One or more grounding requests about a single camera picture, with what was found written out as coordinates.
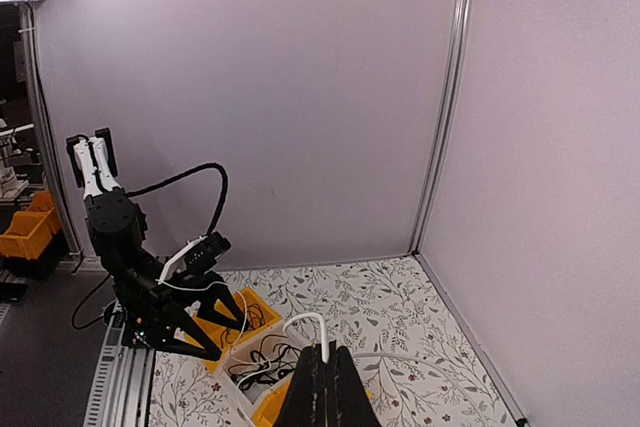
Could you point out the white translucent plastic bin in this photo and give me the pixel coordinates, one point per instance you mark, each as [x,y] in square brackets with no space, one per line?
[263,366]

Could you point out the yellow crate outside cell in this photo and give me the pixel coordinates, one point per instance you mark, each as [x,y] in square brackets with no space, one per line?
[31,230]

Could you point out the floral table cloth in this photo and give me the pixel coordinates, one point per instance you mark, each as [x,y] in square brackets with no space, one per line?
[419,367]

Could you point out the far yellow plastic bin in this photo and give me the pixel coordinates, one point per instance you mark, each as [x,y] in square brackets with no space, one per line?
[268,411]

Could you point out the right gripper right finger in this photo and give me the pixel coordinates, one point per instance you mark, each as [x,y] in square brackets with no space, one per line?
[347,402]

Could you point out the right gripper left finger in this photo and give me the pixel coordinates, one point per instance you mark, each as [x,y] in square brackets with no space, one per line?
[305,401]

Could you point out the yellow plastic bin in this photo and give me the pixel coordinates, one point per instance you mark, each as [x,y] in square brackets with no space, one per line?
[268,411]
[255,316]

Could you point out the near yellow plastic bin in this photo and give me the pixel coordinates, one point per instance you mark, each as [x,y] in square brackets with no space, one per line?
[255,316]

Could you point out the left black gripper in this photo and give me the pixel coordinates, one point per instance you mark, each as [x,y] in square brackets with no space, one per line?
[173,299]

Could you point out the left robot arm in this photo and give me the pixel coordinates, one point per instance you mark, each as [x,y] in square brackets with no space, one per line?
[115,222]

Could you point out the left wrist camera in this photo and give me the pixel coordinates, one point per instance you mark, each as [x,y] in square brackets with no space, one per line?
[198,256]

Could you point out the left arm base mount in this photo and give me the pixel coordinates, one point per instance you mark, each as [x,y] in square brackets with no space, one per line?
[139,321]

